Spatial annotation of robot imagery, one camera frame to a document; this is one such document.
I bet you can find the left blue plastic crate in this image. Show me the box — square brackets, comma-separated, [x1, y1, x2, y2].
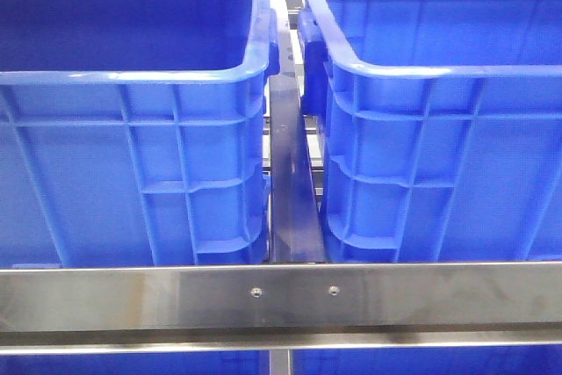
[1, 0, 278, 269]

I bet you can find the steel centre divider bar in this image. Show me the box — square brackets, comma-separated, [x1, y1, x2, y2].
[270, 22, 327, 263]

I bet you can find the lower right blue crate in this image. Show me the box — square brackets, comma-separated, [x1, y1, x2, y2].
[293, 345, 561, 374]

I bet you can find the steel shelf front rail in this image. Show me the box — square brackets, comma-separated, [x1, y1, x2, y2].
[1, 262, 561, 355]

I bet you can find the right blue plastic crate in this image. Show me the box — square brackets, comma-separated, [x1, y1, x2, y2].
[307, 0, 561, 263]

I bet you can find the blue plastic crate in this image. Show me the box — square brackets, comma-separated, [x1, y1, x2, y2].
[1, 0, 278, 269]
[307, 0, 561, 263]

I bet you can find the lower left blue crate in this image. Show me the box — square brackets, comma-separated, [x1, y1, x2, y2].
[1, 351, 269, 374]

